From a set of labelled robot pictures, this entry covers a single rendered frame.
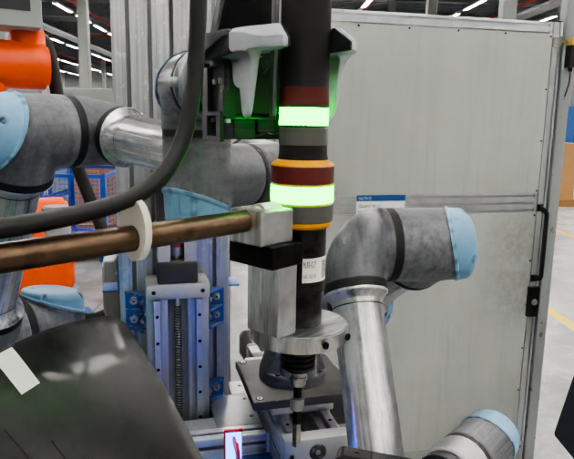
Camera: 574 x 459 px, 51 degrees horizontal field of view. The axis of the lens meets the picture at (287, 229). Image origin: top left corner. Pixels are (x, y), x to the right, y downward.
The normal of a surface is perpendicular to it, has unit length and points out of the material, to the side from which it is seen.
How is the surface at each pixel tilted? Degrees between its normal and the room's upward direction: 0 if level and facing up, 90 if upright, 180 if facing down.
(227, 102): 90
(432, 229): 58
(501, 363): 90
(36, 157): 117
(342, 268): 63
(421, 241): 75
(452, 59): 91
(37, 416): 49
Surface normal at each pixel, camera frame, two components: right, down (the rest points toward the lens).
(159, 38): 0.25, 0.18
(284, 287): 0.74, 0.14
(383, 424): 0.26, -0.36
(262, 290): -0.67, 0.12
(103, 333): 0.62, -0.70
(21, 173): 0.44, 0.58
